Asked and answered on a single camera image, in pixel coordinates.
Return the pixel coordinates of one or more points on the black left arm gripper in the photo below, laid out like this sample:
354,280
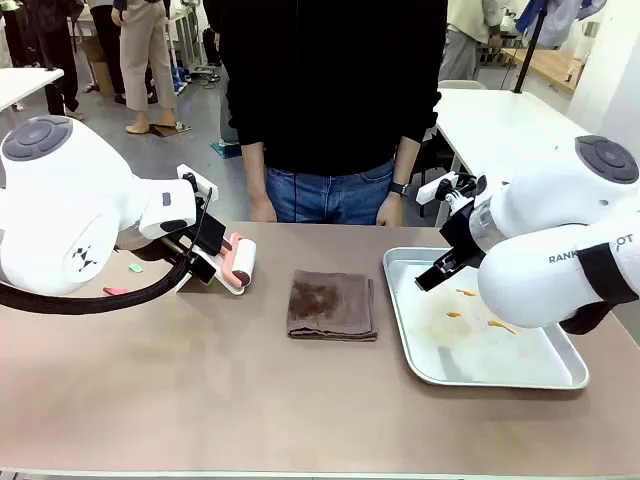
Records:
185,250

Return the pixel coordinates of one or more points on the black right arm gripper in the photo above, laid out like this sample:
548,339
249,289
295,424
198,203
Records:
462,235

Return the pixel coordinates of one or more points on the pink white lint roller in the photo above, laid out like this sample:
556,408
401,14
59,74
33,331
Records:
245,260

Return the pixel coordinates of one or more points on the brown towel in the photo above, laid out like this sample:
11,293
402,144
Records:
330,305

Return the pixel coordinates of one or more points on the person's left forearm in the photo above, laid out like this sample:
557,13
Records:
406,160

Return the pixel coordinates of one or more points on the person's right forearm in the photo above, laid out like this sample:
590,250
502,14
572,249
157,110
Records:
254,170

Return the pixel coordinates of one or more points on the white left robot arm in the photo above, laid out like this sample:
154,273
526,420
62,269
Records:
60,210

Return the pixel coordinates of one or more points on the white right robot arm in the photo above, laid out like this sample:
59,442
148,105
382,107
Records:
540,280

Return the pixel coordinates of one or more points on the person's left hand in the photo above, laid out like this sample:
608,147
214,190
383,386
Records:
391,212

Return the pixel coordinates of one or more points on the person's right hand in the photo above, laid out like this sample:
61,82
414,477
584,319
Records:
262,210

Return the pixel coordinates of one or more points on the white folded roller stand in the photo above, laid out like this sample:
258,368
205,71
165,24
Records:
194,287

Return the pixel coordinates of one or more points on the orange sauce smear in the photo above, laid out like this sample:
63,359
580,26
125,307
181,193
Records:
466,293

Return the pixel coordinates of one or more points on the small green paper scrap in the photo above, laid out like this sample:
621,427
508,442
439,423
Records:
135,268

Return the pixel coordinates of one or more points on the long orange sauce streak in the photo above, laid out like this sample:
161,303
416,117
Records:
500,326

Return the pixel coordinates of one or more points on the silver metal tray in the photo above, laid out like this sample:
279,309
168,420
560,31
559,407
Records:
450,360

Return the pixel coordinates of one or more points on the black wrist watch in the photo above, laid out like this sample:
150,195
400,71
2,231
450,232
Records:
399,189

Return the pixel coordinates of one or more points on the small pink paper scrap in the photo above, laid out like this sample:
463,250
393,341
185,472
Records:
114,291

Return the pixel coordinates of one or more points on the blue floor mat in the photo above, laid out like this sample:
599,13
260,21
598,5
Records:
225,149

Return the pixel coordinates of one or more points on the person's blue jeans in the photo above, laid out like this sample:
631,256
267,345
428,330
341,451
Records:
330,197

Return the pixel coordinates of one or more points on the dark floor mat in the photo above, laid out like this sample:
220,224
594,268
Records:
172,130

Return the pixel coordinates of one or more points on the large white side table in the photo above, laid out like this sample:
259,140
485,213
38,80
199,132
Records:
500,120

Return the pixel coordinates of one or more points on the background person grey jeans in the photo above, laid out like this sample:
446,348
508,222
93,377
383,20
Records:
227,110

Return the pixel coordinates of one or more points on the person's black sweater torso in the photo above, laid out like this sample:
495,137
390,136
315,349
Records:
325,85

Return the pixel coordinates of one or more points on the background person beige trousers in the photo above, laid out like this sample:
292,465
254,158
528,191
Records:
147,55

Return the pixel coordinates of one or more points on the wooden top work table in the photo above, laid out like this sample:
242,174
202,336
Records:
550,67

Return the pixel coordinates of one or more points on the black tripod pole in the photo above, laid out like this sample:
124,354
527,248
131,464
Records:
527,55

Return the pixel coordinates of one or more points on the brown cardboard box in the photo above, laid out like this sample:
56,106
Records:
97,67

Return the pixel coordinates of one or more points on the background person white shirt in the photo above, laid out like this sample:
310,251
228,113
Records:
465,35

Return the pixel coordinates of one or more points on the background person black clothes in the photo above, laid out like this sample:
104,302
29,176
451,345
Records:
62,75

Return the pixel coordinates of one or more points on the small white side table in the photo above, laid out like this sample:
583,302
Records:
25,82

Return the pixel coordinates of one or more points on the background person blue shirt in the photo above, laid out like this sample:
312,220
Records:
565,22

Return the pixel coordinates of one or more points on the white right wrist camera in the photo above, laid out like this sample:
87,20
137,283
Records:
430,191

